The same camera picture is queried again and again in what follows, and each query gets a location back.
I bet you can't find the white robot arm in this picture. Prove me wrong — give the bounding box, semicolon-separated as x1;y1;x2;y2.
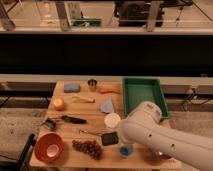
117;101;213;171

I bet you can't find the small metal cup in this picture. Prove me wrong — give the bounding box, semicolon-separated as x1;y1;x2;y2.
87;79;97;91

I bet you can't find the blue plastic cup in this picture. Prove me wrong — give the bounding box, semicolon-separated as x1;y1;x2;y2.
119;144;133;158

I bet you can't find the orange carrot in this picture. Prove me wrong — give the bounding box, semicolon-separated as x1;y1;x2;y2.
98;87;120;94

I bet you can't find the light blue cloth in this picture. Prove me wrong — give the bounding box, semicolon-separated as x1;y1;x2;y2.
100;98;115;114

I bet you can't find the green plastic tray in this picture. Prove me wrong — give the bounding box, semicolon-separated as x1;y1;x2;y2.
122;78;169;119

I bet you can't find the yellow banana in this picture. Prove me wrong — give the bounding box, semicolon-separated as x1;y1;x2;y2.
72;96;95;103

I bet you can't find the blue sponge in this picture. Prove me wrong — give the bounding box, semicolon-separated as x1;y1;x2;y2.
64;83;80;93

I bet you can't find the orange fruit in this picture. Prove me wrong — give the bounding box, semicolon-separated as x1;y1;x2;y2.
53;98;65;111

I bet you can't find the bunch of dark grapes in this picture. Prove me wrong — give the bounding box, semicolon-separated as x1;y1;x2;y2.
72;140;102;160

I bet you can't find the black binder clip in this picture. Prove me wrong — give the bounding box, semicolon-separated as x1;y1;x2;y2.
42;118;57;131

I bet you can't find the orange bowl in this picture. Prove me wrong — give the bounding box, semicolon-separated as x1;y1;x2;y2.
34;133;64;163

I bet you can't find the purple bowl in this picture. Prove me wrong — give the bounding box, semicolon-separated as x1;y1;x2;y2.
152;150;172;160

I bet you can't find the black handled knife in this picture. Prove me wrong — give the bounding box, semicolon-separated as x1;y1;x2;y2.
61;115;87;124

